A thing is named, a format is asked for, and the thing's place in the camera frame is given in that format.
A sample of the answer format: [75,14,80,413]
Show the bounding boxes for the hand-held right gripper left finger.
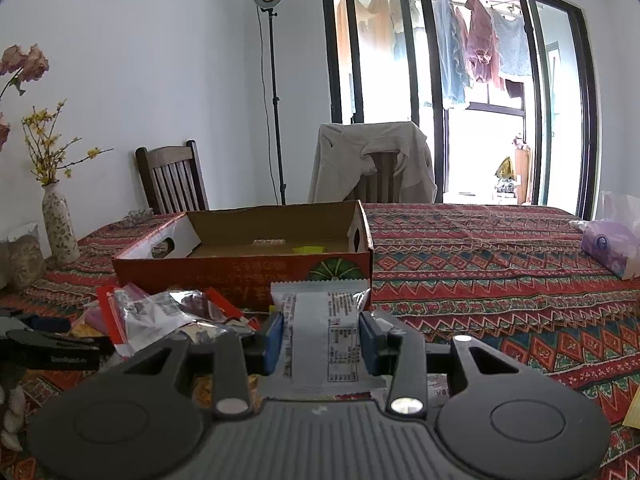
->
[97,311,285,422]

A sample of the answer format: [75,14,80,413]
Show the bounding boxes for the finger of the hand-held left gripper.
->
[17,316,72,333]
[7,330,101,353]

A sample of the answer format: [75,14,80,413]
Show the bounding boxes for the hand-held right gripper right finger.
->
[359,312,551,418]

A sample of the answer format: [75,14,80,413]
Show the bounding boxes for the white snack packet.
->
[260,280,388,403]

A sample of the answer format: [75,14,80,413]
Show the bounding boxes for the red cardboard box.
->
[111,200,375,313]

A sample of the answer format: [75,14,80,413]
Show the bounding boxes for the pile of assorted snack bags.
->
[70,282,276,411]

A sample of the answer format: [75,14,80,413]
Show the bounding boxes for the small printed snack packet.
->
[425,374,453,407]

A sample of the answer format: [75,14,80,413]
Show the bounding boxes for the floral ceramic vase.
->
[41,182,81,267]

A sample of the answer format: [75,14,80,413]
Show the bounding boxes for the yellow flower branches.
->
[21,100,115,186]

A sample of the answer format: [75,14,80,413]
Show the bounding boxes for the dark wooden chair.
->
[350,152,401,204]
[135,140,210,216]

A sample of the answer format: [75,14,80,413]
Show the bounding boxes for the beige jacket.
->
[307,121,438,205]

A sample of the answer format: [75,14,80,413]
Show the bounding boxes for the wooden board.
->
[515,135,532,204]

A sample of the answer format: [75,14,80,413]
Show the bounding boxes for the purple tissue pack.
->
[580,191,640,281]

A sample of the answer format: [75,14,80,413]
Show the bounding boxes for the pink artificial flowers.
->
[0,44,51,153]

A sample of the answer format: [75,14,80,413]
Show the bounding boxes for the dark small hanging garment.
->
[502,77,526,103]

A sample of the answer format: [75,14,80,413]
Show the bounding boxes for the blue denim hanging garment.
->
[432,0,473,106]

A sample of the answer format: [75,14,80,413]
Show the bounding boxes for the beige hanging garment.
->
[335,0,421,61]

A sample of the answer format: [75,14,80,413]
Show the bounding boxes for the maroon hanging shirt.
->
[464,0,503,86]

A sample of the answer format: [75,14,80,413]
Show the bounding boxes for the light blue hanging top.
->
[492,7,533,78]

